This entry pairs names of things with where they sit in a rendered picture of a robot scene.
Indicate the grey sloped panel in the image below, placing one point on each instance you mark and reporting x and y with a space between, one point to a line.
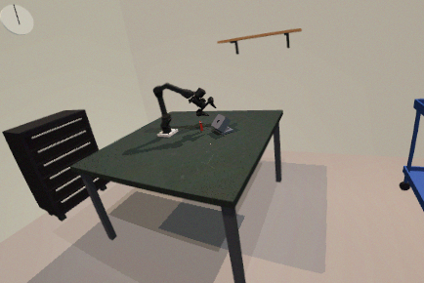
221 124

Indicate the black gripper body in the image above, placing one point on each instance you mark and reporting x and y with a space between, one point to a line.
202 105

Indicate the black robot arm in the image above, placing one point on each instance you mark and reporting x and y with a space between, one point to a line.
188 94

